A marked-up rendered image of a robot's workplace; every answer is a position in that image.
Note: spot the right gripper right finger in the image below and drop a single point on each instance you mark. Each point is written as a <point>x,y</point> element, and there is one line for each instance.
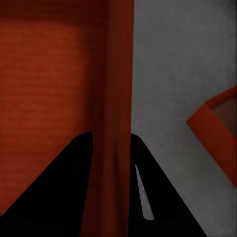
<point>172,218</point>

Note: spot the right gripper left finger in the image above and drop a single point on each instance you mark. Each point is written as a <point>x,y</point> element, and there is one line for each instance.
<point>53,205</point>

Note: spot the storage box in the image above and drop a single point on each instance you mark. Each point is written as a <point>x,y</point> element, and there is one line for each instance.
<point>65,70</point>
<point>215,135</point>

